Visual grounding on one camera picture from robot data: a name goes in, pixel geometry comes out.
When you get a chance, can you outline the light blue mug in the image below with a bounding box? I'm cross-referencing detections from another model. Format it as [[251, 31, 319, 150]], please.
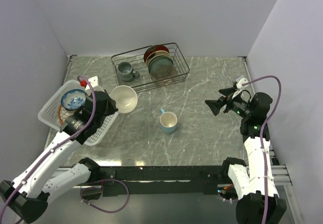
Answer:
[[159, 108, 178, 134]]

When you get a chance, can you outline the teal plate in rack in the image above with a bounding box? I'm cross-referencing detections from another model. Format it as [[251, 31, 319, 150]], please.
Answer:
[[148, 57, 173, 73]]

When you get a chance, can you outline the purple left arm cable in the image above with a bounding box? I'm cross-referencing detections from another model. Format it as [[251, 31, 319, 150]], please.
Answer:
[[0, 75, 97, 224]]

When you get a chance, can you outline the white bottom plate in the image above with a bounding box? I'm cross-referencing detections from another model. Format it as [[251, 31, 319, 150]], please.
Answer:
[[58, 105, 74, 125]]

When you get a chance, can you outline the red plate in rack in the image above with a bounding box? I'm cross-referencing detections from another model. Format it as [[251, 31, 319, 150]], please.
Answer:
[[143, 45, 170, 63]]

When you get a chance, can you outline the clear pink glass plate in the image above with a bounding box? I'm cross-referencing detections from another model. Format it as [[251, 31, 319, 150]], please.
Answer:
[[150, 66, 178, 81]]

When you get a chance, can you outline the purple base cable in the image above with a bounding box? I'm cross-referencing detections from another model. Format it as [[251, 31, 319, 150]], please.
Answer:
[[80, 179, 130, 213]]

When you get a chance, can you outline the white plastic bin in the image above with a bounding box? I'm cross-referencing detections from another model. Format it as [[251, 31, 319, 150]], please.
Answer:
[[37, 80, 119, 146]]

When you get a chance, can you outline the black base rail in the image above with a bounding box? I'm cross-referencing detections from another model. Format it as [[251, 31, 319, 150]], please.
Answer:
[[87, 165, 232, 197]]

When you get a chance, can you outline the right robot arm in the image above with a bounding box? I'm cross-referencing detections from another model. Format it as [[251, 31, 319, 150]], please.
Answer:
[[205, 87, 287, 223]]

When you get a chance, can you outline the cream plate in rack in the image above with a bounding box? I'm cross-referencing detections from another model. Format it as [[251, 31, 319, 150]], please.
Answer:
[[145, 50, 170, 67]]

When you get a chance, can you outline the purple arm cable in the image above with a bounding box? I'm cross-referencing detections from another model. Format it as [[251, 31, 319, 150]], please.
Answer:
[[0, 75, 97, 224], [242, 75, 282, 224]]

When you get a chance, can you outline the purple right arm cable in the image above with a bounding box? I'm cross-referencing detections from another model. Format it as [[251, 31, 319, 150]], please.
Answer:
[[242, 75, 282, 224]]

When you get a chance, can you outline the blue speckled bowl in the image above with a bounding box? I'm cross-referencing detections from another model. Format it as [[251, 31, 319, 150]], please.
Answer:
[[61, 89, 87, 111]]

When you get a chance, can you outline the black wire dish rack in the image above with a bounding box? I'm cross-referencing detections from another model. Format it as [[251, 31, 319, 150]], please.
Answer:
[[111, 42, 190, 92]]

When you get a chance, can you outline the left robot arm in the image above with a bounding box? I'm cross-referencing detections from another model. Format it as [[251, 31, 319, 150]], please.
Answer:
[[1, 91, 118, 223]]

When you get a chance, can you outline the grey green mug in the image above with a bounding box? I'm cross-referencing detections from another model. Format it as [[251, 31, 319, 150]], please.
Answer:
[[117, 62, 140, 82]]

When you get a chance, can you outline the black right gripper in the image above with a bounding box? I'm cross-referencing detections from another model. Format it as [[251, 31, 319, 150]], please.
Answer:
[[205, 86, 253, 119]]

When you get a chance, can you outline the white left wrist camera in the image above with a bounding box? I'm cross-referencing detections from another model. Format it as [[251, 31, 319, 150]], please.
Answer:
[[80, 76, 104, 95]]

